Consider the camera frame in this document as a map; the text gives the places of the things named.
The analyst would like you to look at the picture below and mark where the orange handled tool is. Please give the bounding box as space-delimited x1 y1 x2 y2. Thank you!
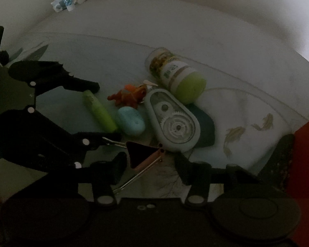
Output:
113 148 166 195

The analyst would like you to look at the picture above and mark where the dark green round pad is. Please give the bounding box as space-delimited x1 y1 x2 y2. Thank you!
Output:
186 104 215 148

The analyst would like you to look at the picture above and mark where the orange toy figure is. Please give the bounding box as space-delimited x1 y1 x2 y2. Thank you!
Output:
107 84 147 109

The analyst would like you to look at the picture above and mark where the black binder clip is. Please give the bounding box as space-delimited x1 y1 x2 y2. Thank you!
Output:
103 137 159 170

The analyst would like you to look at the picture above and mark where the green lidded snack jar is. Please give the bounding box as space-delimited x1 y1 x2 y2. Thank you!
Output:
145 47 206 104

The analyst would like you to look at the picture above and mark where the white blue tube package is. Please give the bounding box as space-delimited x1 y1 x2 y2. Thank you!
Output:
51 0 77 12

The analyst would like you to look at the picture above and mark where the green highlighter pen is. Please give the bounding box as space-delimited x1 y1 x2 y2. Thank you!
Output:
82 90 118 133

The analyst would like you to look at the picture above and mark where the red and white cardboard box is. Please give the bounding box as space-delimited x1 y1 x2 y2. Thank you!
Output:
287 122 309 246

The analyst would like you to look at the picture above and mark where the grey correction tape dispenser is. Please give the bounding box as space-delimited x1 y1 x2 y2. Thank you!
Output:
144 89 200 152

